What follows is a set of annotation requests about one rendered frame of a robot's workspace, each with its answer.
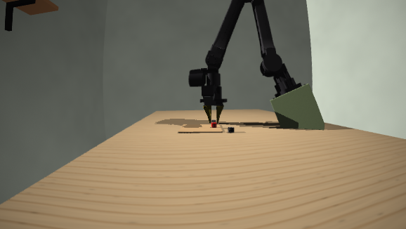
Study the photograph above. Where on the tan flat mat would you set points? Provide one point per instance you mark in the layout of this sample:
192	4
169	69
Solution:
200	128

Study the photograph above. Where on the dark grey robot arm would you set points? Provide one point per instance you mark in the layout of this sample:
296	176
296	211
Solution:
271	65

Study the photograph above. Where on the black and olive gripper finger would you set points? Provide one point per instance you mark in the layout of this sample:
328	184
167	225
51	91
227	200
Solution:
218	112
207	109

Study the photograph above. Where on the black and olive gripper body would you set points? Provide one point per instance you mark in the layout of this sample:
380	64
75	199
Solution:
217	102

